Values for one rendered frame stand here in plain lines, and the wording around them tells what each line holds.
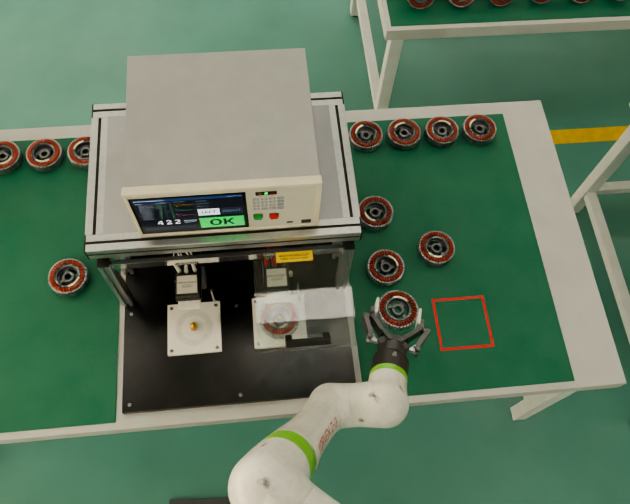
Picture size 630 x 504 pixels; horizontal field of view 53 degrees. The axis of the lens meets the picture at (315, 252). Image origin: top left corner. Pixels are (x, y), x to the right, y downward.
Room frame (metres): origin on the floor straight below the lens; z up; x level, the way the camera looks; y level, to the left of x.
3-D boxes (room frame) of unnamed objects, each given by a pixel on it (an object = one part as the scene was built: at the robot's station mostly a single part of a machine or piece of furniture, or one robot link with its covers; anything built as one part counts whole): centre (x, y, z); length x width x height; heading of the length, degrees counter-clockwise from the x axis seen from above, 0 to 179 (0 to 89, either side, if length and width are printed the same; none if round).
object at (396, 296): (0.62, -0.24, 0.88); 0.11 x 0.11 x 0.04
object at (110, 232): (0.88, 0.26, 1.09); 0.68 x 0.44 x 0.05; 101
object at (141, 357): (0.58, 0.20, 0.76); 0.64 x 0.47 x 0.02; 101
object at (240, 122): (0.89, 0.25, 1.22); 0.44 x 0.39 x 0.20; 101
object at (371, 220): (0.98, -0.18, 0.77); 0.11 x 0.11 x 0.04
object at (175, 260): (0.67, 0.22, 1.03); 0.62 x 0.01 x 0.03; 101
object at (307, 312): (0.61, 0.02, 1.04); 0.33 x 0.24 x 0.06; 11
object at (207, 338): (0.54, 0.32, 0.78); 0.15 x 0.15 x 0.01; 11
